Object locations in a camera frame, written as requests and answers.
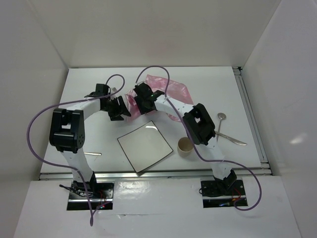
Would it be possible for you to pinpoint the silver knife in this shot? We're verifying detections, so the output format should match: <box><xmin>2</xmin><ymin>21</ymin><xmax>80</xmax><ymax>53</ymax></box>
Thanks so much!
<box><xmin>215</xmin><ymin>131</ymin><xmax>247</xmax><ymax>146</ymax></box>

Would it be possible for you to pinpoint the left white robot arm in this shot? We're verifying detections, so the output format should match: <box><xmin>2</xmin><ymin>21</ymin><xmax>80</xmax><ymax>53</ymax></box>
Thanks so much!
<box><xmin>49</xmin><ymin>84</ymin><xmax>131</xmax><ymax>198</ymax></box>

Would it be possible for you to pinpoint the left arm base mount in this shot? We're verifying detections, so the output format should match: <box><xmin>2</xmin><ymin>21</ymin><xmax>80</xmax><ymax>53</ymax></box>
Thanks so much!
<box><xmin>59</xmin><ymin>181</ymin><xmax>114</xmax><ymax>211</ymax></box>

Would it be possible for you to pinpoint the beige cup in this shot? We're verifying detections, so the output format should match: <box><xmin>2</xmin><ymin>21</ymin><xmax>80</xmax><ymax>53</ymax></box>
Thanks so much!
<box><xmin>177</xmin><ymin>137</ymin><xmax>193</xmax><ymax>158</ymax></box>

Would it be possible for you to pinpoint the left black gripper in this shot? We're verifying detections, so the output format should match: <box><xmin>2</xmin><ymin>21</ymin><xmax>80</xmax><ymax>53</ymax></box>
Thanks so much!
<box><xmin>102</xmin><ymin>95</ymin><xmax>131</xmax><ymax>121</ymax></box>

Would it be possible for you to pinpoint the aluminium table rail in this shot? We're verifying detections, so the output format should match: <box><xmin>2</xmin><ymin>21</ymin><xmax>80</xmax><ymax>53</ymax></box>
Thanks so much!
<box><xmin>39</xmin><ymin>65</ymin><xmax>273</xmax><ymax>180</ymax></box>

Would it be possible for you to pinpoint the silver spoon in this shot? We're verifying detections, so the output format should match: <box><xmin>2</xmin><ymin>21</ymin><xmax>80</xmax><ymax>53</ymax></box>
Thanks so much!
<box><xmin>217</xmin><ymin>113</ymin><xmax>226</xmax><ymax>132</ymax></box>

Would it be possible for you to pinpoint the pink satin cloth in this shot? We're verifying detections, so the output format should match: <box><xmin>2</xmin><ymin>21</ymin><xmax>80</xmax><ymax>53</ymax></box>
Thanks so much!
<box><xmin>125</xmin><ymin>74</ymin><xmax>194</xmax><ymax>122</ymax></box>

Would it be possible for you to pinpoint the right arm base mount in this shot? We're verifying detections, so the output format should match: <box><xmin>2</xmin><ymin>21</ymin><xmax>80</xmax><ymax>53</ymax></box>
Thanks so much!
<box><xmin>199</xmin><ymin>179</ymin><xmax>248</xmax><ymax>208</ymax></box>

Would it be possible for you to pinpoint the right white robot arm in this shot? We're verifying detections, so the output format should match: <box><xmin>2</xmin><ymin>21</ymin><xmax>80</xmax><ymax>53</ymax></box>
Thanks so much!
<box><xmin>134</xmin><ymin>83</ymin><xmax>237</xmax><ymax>194</ymax></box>

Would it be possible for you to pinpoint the silver fork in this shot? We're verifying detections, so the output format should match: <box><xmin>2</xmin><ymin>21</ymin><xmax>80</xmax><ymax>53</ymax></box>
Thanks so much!
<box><xmin>84</xmin><ymin>152</ymin><xmax>102</xmax><ymax>156</ymax></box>

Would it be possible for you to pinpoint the square white plate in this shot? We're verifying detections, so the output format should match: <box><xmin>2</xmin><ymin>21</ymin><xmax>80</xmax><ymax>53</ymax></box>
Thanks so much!
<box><xmin>117</xmin><ymin>121</ymin><xmax>173</xmax><ymax>173</ymax></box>

